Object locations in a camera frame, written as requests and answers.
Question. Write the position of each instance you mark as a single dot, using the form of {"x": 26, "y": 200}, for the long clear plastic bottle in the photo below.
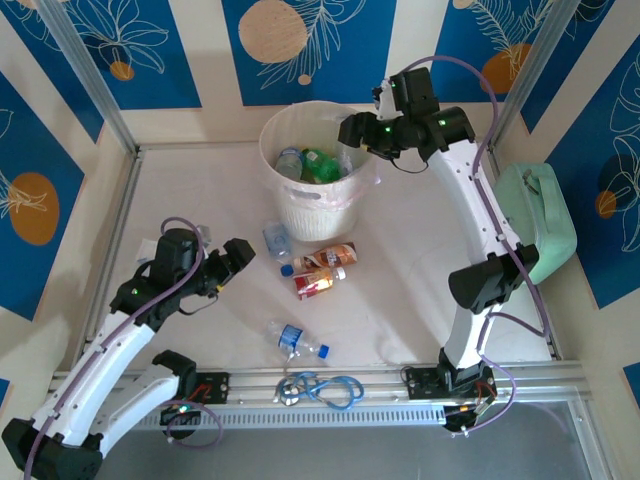
{"x": 347, "y": 160}

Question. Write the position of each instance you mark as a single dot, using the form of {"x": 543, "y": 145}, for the crushed clear bottle pale label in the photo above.
{"x": 277, "y": 240}

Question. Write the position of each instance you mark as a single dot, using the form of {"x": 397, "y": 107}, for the clear bottle blue label blue cap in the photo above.
{"x": 292, "y": 336}

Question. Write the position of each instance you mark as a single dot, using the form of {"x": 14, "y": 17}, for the red gold drink bottle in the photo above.
{"x": 312, "y": 282}

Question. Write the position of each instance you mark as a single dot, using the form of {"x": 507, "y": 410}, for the clear bottle green cap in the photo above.
{"x": 289, "y": 162}

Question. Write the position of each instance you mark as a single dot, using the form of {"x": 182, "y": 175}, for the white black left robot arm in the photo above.
{"x": 100, "y": 365}

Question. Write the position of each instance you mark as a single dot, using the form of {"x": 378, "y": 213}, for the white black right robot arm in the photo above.
{"x": 465, "y": 200}

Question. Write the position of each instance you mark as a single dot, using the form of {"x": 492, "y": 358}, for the white plastic bin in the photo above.
{"x": 320, "y": 215}

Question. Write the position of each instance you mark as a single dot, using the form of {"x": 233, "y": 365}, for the brown coffee drink bottle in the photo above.
{"x": 332, "y": 255}

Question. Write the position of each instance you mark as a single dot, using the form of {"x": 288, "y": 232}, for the mint green zip case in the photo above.
{"x": 545, "y": 225}

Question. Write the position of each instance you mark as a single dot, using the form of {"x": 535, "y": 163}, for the grey front panel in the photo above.
{"x": 320, "y": 457}

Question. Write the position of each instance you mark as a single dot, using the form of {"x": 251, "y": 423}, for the black left mount plate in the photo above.
{"x": 217, "y": 387}

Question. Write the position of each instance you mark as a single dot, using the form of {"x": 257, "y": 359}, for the black mount plate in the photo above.
{"x": 217, "y": 387}
{"x": 420, "y": 385}

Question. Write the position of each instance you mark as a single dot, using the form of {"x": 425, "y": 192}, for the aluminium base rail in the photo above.
{"x": 255, "y": 387}

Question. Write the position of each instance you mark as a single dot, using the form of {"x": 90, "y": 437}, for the aluminium frame post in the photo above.
{"x": 529, "y": 75}
{"x": 91, "y": 75}

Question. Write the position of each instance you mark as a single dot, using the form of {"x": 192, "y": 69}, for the black right mount plate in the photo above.
{"x": 420, "y": 385}

